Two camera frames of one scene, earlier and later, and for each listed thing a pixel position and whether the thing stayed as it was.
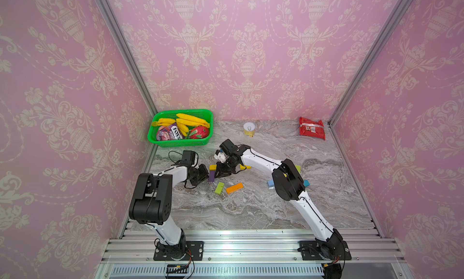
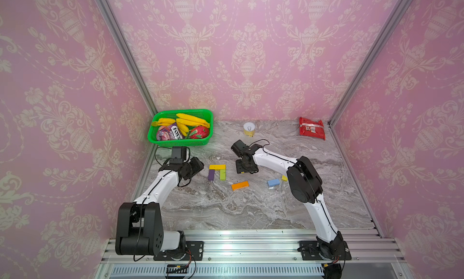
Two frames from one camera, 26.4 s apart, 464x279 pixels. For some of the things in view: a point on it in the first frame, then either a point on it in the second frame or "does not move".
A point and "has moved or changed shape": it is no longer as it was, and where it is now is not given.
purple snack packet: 169,133 does not move
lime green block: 219,188 has moved or changed shape
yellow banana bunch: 181,121 does not move
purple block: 212,176 does not move
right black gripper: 217,174 → 249,171
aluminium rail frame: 253,255 does not move
